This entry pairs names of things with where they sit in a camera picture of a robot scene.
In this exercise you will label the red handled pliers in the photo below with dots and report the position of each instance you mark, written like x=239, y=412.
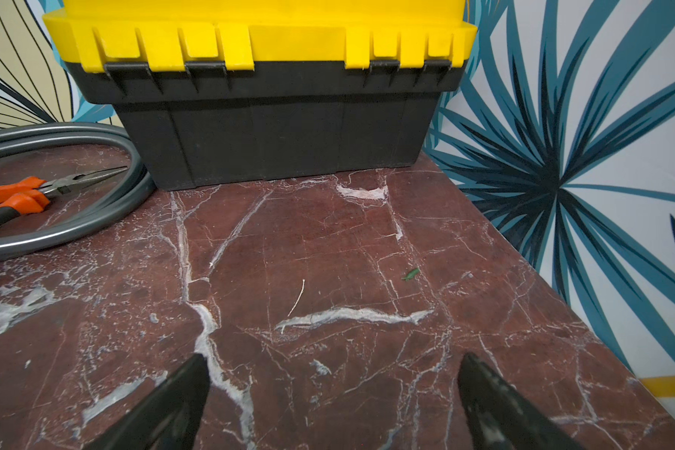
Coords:
x=32, y=195

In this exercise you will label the yellow and black toolbox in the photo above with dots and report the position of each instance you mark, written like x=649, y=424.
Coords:
x=215, y=92

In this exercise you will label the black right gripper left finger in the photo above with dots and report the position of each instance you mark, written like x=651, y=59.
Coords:
x=168, y=418

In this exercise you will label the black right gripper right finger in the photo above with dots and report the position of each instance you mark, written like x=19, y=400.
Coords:
x=499, y=417

